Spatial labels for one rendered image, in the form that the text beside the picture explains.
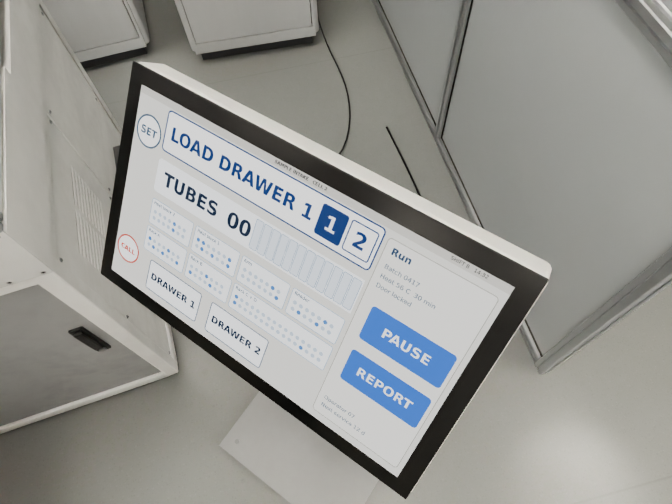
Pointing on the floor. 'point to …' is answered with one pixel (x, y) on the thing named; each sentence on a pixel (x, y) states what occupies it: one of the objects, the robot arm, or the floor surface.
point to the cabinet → (75, 266)
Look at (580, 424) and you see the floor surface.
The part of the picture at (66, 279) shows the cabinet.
